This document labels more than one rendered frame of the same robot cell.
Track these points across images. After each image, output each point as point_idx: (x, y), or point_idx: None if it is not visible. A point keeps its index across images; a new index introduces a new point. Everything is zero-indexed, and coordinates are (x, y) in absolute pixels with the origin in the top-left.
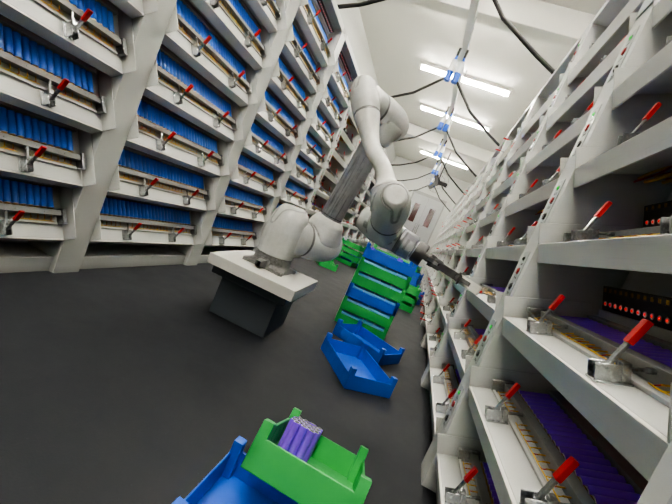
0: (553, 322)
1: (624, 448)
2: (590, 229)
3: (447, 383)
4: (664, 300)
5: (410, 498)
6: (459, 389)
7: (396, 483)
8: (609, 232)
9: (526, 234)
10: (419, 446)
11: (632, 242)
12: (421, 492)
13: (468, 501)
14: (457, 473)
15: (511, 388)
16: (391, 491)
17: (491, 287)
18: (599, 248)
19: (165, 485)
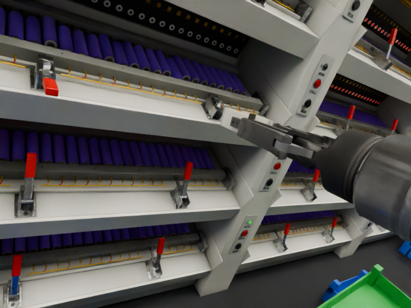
0: (317, 117)
1: None
2: (383, 54)
3: (11, 276)
4: (339, 77)
5: (252, 291)
6: (246, 220)
7: (254, 304)
8: (375, 49)
9: None
10: (172, 306)
11: None
12: (235, 286)
13: (275, 238)
14: (252, 245)
15: (317, 175)
16: (265, 304)
17: (14, 38)
18: (402, 87)
19: None
